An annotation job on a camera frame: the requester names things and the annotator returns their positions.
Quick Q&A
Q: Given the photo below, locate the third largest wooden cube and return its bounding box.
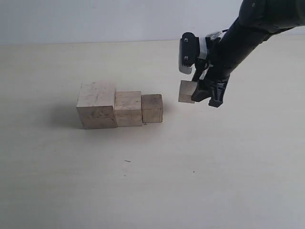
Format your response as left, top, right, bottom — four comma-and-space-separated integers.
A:
141, 94, 163, 123

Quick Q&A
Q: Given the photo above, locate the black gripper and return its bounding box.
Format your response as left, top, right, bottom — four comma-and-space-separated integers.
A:
190, 23, 271, 107

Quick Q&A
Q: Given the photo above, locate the second largest wooden cube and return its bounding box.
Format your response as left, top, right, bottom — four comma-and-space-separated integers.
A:
114, 91, 142, 127

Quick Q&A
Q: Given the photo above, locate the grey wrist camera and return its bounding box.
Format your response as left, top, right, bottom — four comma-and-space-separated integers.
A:
178, 32, 209, 74

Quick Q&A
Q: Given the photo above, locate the smallest wooden cube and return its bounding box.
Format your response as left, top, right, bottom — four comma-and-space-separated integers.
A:
178, 80, 197, 104

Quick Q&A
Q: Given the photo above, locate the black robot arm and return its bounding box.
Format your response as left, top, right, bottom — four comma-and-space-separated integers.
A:
191, 0, 305, 107

